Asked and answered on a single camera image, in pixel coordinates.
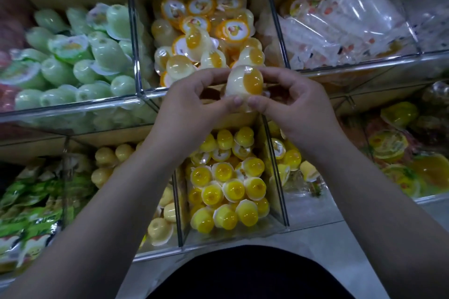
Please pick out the person's left hand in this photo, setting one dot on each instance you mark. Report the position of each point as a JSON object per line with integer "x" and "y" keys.
{"x": 186, "y": 116}

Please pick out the person's right hand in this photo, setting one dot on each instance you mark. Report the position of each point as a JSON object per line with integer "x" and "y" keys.
{"x": 301, "y": 113}

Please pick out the pile of pastel jelly cups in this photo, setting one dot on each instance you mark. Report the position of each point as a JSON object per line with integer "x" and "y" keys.
{"x": 289, "y": 158}

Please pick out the single orange-lid jelly cup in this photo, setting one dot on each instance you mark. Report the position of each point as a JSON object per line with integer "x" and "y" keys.
{"x": 244, "y": 79}

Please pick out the pile of orange-lid jelly cups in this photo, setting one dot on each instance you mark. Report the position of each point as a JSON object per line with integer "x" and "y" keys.
{"x": 189, "y": 36}

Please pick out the pile of yellow jelly cups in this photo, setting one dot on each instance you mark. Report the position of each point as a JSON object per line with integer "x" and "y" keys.
{"x": 228, "y": 194}

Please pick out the pile of clear packets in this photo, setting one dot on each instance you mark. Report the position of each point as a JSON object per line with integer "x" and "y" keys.
{"x": 337, "y": 22}

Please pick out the pile of pale yellow jelly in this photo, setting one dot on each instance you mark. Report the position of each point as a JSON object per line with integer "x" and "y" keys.
{"x": 161, "y": 229}

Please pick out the pile of green jelly cups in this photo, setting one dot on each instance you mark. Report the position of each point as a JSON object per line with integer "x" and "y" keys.
{"x": 70, "y": 64}

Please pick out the pile of white jelly sticks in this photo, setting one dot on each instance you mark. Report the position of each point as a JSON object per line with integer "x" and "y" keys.
{"x": 431, "y": 15}

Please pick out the green juice pouches pile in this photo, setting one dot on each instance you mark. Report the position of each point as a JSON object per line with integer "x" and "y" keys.
{"x": 31, "y": 218}

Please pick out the pile of pink jelly sticks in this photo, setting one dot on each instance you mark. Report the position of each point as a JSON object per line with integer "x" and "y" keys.
{"x": 10, "y": 43}

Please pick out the person's right forearm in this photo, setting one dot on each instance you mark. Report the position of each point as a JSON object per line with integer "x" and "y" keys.
{"x": 393, "y": 225}

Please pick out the person's left forearm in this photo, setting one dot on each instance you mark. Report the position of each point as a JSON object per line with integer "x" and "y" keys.
{"x": 91, "y": 232}

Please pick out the black shirt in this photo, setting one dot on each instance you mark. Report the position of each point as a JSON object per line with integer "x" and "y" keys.
{"x": 249, "y": 278}

